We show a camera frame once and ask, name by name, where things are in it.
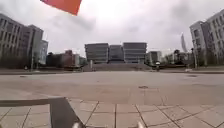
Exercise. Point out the manhole cover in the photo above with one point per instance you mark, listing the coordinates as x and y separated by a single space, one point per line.
143 87

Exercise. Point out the wide stone steps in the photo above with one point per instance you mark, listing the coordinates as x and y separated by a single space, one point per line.
116 67

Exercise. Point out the tall grey building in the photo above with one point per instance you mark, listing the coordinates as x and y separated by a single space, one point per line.
15 40

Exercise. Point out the red flag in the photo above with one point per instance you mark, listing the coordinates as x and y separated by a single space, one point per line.
65 5

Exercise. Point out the wide grey layered building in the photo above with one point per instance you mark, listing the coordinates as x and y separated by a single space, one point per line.
98 52

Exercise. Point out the small grey building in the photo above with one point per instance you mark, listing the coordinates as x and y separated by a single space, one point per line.
154 56

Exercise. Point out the tall pale building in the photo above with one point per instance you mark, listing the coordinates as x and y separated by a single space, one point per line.
210 36

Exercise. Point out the low brown building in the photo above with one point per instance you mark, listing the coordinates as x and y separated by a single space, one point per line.
65 59

